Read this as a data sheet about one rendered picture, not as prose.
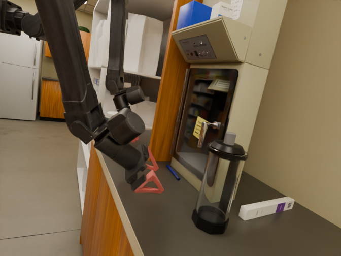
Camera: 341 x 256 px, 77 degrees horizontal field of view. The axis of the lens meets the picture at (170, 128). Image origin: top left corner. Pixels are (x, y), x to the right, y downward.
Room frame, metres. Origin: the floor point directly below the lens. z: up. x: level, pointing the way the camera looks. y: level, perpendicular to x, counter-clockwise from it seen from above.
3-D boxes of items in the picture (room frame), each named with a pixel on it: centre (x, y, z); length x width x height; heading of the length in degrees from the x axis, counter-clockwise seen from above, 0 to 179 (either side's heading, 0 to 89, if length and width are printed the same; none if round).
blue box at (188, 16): (0.87, -0.02, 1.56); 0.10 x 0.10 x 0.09; 28
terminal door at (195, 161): (0.82, -0.10, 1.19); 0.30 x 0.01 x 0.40; 28
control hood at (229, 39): (0.79, -0.06, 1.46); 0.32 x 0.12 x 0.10; 28
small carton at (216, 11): (0.73, -0.09, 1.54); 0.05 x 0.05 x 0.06; 21
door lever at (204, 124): (0.71, -0.12, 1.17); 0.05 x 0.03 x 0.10; 118
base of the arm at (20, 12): (0.93, 0.70, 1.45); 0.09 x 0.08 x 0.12; 176
